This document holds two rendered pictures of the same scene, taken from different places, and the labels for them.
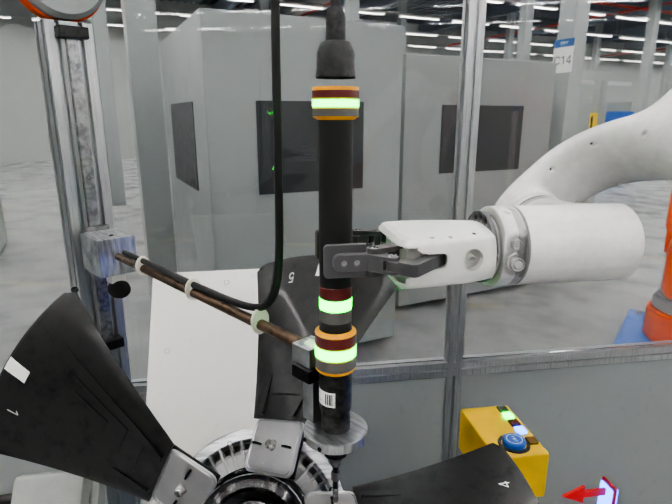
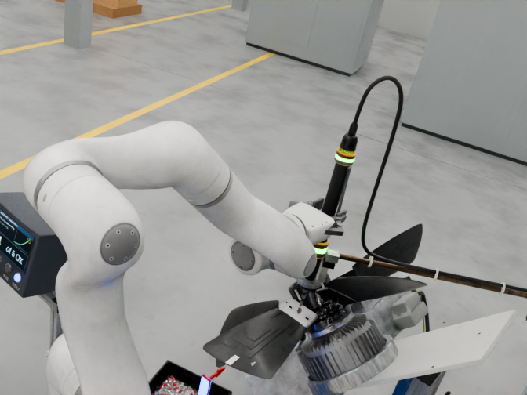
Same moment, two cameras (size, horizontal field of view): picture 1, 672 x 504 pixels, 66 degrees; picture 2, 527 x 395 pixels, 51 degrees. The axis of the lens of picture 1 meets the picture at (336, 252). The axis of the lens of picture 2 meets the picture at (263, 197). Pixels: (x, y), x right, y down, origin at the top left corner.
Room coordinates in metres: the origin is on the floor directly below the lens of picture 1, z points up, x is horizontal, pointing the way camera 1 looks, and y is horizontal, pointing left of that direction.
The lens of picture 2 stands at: (1.16, -0.97, 2.12)
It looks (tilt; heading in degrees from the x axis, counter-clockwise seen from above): 28 degrees down; 132
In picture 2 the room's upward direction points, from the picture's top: 13 degrees clockwise
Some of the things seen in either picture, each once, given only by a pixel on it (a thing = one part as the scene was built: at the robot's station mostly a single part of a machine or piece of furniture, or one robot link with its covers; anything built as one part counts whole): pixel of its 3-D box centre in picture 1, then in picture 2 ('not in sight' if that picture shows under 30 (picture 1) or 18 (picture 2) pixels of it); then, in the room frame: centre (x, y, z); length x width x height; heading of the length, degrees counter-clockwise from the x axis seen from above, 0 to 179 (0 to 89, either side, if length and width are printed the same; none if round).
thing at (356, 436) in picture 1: (329, 392); (316, 266); (0.50, 0.01, 1.34); 0.09 x 0.07 x 0.10; 44
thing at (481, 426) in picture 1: (500, 452); not in sight; (0.84, -0.31, 1.02); 0.16 x 0.10 x 0.11; 9
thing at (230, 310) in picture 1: (191, 291); (437, 276); (0.72, 0.21, 1.39); 0.54 x 0.01 x 0.01; 44
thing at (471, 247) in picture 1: (438, 248); (303, 224); (0.51, -0.11, 1.50); 0.11 x 0.10 x 0.07; 99
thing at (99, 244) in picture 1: (107, 251); not in sight; (0.95, 0.43, 1.39); 0.10 x 0.07 x 0.08; 44
